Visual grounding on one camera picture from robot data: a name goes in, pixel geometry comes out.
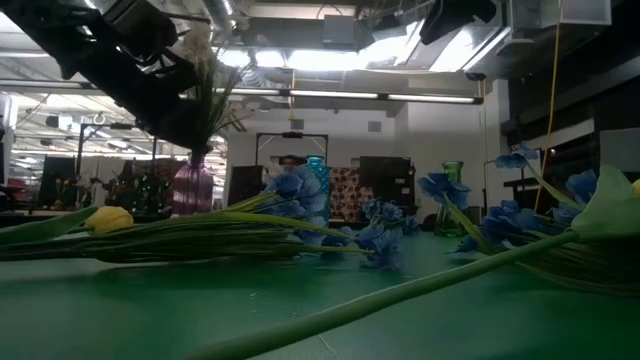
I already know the silver ceiling duct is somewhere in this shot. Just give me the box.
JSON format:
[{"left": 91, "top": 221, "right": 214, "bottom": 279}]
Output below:
[{"left": 202, "top": 0, "right": 242, "bottom": 32}]

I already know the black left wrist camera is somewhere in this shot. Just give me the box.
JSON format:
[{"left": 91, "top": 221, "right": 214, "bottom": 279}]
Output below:
[{"left": 102, "top": 0, "right": 180, "bottom": 60}]

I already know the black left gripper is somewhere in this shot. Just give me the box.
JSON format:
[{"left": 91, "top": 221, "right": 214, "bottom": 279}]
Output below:
[{"left": 64, "top": 42, "right": 215, "bottom": 152}]

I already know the whiteboard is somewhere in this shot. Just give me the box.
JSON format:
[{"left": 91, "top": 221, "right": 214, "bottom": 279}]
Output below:
[{"left": 482, "top": 147, "right": 544, "bottom": 211}]

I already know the green glass vase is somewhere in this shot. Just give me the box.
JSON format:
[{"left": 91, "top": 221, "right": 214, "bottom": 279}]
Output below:
[{"left": 433, "top": 159, "right": 474, "bottom": 237}]

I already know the black panel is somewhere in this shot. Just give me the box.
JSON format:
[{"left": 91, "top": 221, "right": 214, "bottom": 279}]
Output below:
[{"left": 227, "top": 164, "right": 265, "bottom": 207}]

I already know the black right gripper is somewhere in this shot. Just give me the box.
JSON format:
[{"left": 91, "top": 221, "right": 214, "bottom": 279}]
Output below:
[{"left": 418, "top": 0, "right": 499, "bottom": 46}]

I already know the purple ribbed glass vase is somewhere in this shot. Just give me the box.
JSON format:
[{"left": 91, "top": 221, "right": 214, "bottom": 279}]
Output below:
[{"left": 172, "top": 149, "right": 215, "bottom": 216}]

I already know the black monitor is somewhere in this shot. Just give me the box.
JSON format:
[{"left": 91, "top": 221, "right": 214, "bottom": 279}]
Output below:
[{"left": 38, "top": 155, "right": 77, "bottom": 207}]

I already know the yellow power cable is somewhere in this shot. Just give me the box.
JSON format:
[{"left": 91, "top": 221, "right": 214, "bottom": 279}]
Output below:
[{"left": 533, "top": 0, "right": 565, "bottom": 212}]

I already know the black cabinet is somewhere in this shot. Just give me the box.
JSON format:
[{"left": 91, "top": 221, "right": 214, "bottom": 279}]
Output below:
[{"left": 358, "top": 155, "right": 417, "bottom": 216}]

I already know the yellow artificial tulip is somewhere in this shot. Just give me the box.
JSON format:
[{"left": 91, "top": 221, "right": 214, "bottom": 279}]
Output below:
[
  {"left": 184, "top": 164, "right": 640, "bottom": 360},
  {"left": 0, "top": 205, "right": 135, "bottom": 247}
]

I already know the long tube light fixture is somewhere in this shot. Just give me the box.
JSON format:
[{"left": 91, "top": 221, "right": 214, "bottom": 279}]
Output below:
[{"left": 214, "top": 85, "right": 485, "bottom": 106}]

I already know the red patterned board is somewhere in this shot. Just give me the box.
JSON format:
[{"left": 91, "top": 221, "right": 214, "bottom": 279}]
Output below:
[{"left": 329, "top": 167, "right": 375, "bottom": 222}]

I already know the green table mat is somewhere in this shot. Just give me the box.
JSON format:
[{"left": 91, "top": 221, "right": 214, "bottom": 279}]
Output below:
[{"left": 0, "top": 219, "right": 640, "bottom": 360}]

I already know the black station frame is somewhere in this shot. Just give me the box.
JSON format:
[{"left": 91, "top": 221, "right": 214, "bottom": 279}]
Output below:
[
  {"left": 254, "top": 131, "right": 330, "bottom": 166},
  {"left": 75, "top": 122, "right": 160, "bottom": 174}
]

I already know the blue textured glass vase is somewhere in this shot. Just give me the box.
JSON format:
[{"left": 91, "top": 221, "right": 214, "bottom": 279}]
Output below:
[{"left": 305, "top": 154, "right": 332, "bottom": 226}]

